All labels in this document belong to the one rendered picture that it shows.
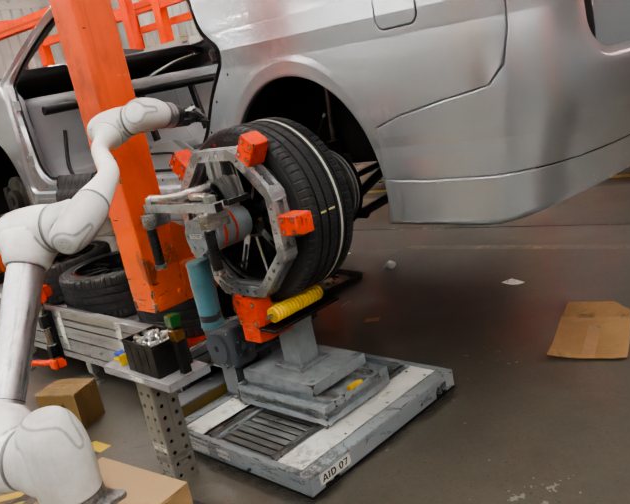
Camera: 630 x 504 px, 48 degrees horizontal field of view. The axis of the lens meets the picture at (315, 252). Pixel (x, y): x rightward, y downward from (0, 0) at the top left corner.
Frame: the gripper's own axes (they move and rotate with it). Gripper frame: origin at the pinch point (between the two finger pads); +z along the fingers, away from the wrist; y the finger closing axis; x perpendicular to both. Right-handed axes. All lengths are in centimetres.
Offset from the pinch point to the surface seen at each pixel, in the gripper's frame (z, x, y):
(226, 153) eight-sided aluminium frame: -18.7, -22.0, 11.3
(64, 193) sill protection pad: 100, 48, -152
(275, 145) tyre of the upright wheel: -13.1, -27.9, 26.2
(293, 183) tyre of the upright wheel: -16, -43, 26
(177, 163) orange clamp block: -6.4, -10.9, -14.2
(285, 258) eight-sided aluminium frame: -19, -63, 12
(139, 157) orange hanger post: -3.1, 0.8, -29.6
